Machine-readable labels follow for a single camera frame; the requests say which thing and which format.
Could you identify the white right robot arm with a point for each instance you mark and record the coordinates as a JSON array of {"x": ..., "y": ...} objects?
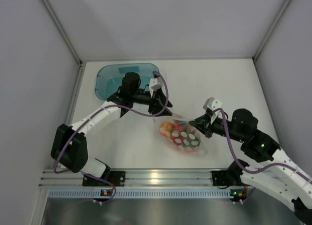
[{"x": 262, "y": 161}]

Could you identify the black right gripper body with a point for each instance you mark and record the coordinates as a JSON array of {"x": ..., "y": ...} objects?
[{"x": 218, "y": 127}]

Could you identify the clear zip top bag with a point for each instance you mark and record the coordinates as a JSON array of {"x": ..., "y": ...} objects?
[{"x": 158, "y": 120}]

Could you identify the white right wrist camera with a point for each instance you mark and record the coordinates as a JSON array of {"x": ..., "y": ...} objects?
[{"x": 210, "y": 106}]

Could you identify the fake food pieces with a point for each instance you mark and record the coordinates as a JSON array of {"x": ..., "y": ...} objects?
[{"x": 180, "y": 135}]

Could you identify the aluminium mounting rail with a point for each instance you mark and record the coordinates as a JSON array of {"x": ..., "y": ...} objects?
[{"x": 138, "y": 178}]

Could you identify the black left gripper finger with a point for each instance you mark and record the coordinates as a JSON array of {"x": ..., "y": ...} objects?
[
  {"x": 161, "y": 99},
  {"x": 157, "y": 109}
]

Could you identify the aluminium frame post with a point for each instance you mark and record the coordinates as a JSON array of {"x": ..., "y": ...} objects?
[
  {"x": 61, "y": 30},
  {"x": 282, "y": 10}
]

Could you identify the aluminium frame post left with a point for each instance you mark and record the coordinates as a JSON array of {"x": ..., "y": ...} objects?
[{"x": 61, "y": 30}]

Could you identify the teal plastic bin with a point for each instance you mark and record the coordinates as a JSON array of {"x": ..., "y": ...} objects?
[{"x": 109, "y": 78}]

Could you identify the aluminium frame post right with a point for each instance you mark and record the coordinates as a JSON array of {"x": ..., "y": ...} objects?
[{"x": 282, "y": 10}]

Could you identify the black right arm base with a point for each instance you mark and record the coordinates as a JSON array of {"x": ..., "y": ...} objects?
[{"x": 225, "y": 178}]

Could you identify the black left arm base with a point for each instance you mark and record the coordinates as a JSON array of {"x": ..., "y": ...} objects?
[{"x": 117, "y": 178}]

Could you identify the grey slotted cable duct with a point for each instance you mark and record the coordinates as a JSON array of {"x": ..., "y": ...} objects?
[{"x": 146, "y": 193}]

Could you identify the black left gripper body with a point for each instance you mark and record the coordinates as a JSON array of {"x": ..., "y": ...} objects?
[{"x": 145, "y": 98}]

